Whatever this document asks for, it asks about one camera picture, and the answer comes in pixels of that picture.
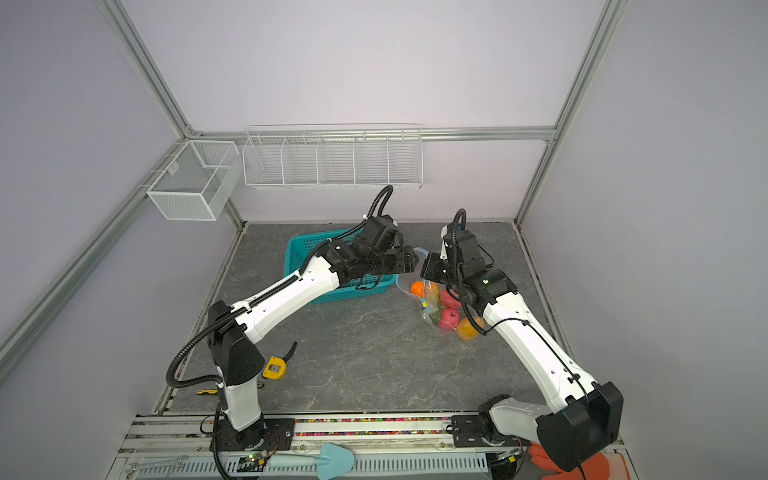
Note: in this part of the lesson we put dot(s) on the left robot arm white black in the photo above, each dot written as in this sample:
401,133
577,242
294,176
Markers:
358,257

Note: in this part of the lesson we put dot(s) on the teal plastic basket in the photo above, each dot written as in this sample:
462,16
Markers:
300,246

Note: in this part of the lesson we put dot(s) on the pink dragon fruit toy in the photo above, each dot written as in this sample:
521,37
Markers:
449,319

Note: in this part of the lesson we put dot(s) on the teal silicone spatula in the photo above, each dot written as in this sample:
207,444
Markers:
331,462

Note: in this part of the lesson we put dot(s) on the clear zip top bag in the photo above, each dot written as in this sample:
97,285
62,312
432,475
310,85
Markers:
405,280

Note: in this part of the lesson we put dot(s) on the orange gloved hand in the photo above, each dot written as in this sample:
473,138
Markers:
596,467

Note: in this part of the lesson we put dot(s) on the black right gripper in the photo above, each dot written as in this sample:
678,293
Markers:
433,263

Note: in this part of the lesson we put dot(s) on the silver wrench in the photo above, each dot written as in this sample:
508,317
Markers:
155,468

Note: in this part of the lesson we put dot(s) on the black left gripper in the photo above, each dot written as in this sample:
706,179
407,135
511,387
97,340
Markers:
405,260

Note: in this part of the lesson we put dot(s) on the small orange toy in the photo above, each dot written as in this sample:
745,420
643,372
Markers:
417,288

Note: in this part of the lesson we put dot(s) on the white wire wall rack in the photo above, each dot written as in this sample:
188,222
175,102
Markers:
346,155

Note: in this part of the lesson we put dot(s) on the yellow tape measure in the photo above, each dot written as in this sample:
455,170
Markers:
276,367

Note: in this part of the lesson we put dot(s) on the red pepper toy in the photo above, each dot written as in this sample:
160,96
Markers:
448,301

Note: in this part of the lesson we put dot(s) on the white mesh wall box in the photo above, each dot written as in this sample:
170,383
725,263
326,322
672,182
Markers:
198,181

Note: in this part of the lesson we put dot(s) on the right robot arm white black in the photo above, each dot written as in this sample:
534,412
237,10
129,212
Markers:
579,416

